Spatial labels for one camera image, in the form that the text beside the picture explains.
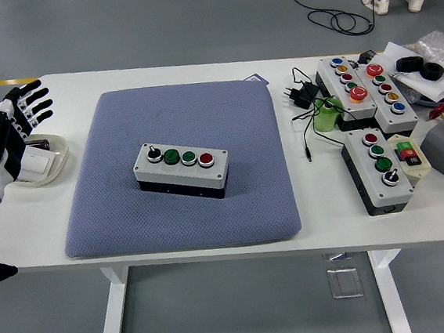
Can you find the blue-grey padded mat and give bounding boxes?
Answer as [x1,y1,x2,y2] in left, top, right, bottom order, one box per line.
[49,73,304,263]

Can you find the red valve knob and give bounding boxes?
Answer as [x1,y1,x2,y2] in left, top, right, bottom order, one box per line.
[427,102,444,120]

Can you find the white wall switch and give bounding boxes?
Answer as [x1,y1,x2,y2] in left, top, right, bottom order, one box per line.
[15,145,57,181]

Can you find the white table leg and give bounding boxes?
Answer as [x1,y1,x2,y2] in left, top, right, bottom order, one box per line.
[88,265,135,333]
[367,247,414,333]

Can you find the small black device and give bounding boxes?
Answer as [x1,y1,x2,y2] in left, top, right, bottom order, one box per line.
[356,49,378,66]

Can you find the cream tray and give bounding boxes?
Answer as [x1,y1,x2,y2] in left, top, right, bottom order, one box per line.
[4,129,73,191]

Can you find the blue ring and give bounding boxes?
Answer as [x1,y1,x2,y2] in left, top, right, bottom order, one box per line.
[410,88,444,110]

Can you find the black power adapter with cord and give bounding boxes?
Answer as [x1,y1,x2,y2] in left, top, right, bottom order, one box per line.
[278,63,348,165]

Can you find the grey five-button control box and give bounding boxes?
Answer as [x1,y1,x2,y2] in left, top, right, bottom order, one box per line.
[353,58,421,138]
[312,53,380,133]

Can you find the grey four-button control box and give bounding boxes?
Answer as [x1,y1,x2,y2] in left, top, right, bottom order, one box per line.
[338,125,417,219]
[130,135,233,208]

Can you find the green tape roll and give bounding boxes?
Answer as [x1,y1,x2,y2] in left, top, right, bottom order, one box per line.
[310,95,345,134]

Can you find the purple card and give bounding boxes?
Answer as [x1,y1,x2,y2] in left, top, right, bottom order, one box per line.
[242,71,270,89]

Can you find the white paper sheet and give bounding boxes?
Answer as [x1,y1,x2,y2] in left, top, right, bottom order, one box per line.
[381,36,444,107]

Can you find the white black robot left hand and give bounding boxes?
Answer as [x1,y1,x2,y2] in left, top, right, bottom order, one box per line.
[0,78,63,191]

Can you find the black floor cable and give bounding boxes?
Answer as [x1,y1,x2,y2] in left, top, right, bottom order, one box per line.
[288,0,391,42]

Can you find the clear floor plate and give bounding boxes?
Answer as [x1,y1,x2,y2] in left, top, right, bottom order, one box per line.
[323,250,354,263]
[326,265,365,301]

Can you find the cream three-button switch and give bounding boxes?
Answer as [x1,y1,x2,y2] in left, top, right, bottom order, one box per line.
[384,130,433,190]

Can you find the clear plastic bag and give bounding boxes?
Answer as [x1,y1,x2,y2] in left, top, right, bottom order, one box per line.
[403,29,444,78]

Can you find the black foam ring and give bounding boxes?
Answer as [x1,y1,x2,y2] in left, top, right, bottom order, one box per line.
[394,54,426,74]
[420,60,444,82]

